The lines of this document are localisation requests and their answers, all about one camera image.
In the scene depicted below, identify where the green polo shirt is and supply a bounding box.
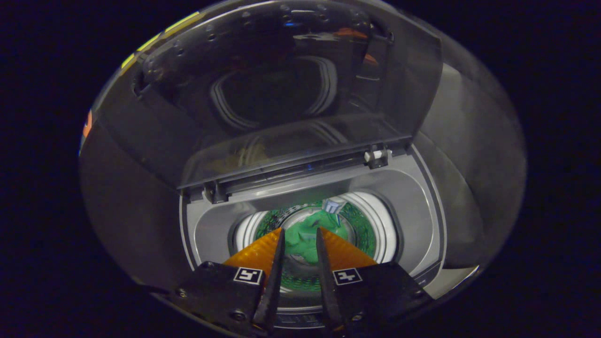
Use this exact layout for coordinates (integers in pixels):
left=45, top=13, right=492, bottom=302
left=282, top=207, right=353, bottom=268

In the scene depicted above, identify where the transparent washing machine lid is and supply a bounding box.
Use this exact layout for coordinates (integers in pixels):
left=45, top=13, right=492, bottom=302
left=133, top=0, right=443, bottom=203

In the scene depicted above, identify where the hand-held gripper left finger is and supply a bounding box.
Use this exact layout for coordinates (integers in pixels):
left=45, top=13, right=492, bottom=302
left=168, top=227, right=286, bottom=336

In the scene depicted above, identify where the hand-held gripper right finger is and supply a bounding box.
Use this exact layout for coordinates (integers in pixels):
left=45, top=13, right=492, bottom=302
left=315, top=227, right=433, bottom=336

